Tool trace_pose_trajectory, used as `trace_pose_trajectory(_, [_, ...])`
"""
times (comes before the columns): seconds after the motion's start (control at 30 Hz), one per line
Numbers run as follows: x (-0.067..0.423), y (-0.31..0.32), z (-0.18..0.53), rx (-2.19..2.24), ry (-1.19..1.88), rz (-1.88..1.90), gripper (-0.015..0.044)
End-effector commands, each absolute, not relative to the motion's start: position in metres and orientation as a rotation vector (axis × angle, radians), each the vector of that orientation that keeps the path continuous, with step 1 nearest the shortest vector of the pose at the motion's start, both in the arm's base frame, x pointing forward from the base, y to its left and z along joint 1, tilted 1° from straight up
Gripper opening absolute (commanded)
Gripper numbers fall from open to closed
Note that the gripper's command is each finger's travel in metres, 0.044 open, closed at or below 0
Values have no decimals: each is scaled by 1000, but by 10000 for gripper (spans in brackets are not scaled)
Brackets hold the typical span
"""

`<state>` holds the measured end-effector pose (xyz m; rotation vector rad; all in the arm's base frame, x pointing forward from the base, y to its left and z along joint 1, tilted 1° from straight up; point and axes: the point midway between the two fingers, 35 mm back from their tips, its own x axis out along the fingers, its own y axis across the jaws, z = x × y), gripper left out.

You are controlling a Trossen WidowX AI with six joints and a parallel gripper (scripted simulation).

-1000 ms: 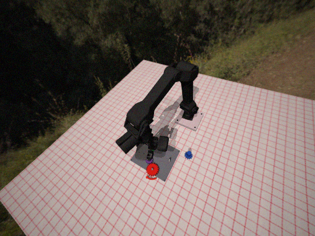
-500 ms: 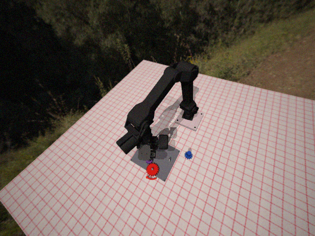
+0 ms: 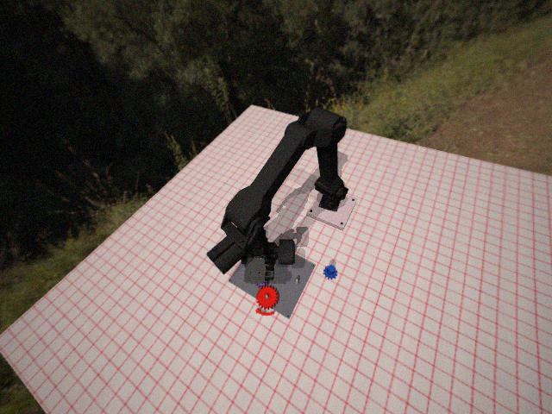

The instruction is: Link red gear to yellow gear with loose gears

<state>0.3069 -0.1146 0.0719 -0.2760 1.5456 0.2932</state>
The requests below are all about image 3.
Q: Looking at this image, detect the blue gear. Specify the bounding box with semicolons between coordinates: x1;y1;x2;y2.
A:
323;265;337;279

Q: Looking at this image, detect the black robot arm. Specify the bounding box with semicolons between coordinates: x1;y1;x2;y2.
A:
207;107;348;284

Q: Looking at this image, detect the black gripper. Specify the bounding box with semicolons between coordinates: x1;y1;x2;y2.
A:
244;238;295;265

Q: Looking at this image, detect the red gear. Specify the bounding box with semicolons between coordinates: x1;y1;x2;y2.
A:
256;285;279;311

